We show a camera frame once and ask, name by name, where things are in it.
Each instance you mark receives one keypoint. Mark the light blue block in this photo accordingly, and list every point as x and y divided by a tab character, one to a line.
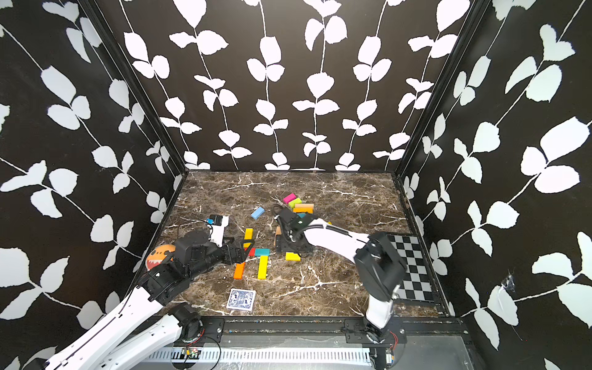
257	213

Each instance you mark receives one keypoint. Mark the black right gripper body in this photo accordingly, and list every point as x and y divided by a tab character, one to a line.
285	244

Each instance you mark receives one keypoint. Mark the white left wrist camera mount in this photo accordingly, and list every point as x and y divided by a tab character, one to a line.
218	224

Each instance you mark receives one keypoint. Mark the lime green short block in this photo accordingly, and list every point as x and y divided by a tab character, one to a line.
294	202

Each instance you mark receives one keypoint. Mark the black metal base rail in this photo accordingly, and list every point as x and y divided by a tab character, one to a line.
190	330

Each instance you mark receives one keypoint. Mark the amber yellow long block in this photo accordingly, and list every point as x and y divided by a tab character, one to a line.
304	210

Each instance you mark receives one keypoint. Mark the magenta block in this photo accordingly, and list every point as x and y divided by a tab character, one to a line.
289	198

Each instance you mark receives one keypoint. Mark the black white checkerboard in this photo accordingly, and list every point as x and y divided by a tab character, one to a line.
416	285

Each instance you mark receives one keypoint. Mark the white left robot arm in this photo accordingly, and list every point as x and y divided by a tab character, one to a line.
190	256

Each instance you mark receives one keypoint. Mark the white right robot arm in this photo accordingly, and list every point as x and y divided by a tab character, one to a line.
378	263

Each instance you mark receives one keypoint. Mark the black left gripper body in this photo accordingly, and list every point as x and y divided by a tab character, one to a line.
227	257

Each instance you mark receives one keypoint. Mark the orange block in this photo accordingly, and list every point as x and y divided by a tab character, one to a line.
239	271

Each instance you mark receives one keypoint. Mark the teal block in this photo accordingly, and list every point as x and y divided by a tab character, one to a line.
260	252

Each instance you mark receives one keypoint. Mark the blue playing card box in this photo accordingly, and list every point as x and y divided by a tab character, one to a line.
241	300

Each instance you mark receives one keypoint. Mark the orange plush toy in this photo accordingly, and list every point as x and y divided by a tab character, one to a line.
158	255

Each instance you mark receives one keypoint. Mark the amber yellow short block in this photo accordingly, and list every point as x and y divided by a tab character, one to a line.
290	256

